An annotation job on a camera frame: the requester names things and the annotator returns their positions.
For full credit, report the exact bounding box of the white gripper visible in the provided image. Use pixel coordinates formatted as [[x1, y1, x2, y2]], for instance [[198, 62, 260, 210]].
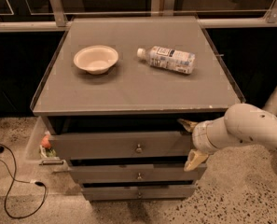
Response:
[[177, 119, 226, 172]]

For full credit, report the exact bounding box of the grey top drawer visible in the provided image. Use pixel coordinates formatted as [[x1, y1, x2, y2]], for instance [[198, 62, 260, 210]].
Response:
[[49, 132, 191, 160]]

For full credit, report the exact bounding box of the grey drawer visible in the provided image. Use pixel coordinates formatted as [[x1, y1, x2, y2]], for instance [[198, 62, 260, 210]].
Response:
[[49, 132, 191, 160], [82, 185, 196, 201], [70, 163, 207, 183]]

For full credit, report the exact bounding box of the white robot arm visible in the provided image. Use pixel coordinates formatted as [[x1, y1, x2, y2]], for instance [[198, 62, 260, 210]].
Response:
[[178, 104, 277, 172]]

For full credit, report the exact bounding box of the grey drawer cabinet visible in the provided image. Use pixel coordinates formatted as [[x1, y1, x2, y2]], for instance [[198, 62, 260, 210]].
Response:
[[31, 17, 244, 190]]

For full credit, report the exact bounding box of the grey bottom drawer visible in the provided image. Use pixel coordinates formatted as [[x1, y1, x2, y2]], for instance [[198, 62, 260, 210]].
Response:
[[82, 185, 196, 201]]

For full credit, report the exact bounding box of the grey middle drawer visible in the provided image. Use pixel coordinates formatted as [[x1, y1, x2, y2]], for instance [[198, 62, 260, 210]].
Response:
[[70, 163, 207, 183]]

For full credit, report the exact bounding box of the clear plastic water bottle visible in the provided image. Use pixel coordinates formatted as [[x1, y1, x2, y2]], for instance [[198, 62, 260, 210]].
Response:
[[137, 46, 195, 75]]

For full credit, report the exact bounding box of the white paper bowl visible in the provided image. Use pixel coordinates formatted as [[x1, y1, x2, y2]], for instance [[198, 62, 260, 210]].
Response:
[[74, 45, 118, 75]]

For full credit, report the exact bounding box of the orange round fruit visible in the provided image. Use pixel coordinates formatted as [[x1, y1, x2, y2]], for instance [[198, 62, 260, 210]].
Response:
[[41, 135, 51, 149]]

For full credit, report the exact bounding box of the metal railing post centre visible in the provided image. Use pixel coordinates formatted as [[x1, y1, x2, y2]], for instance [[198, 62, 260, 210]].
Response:
[[150, 0, 175, 16]]

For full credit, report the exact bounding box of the metal railing bracket left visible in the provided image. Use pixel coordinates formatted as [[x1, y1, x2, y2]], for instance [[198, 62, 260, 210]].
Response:
[[49, 0, 67, 27]]

